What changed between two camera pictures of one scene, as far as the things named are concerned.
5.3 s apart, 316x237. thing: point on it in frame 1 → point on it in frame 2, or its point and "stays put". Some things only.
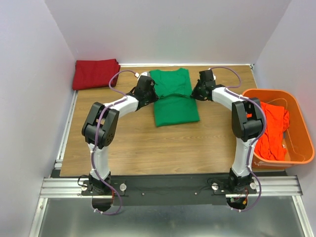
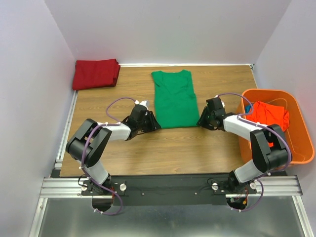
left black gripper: (154, 97) → (154, 124)
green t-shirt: (175, 105) stays put
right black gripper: (194, 94) → (201, 121)
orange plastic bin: (297, 140) stays put
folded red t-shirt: (96, 73) stays put
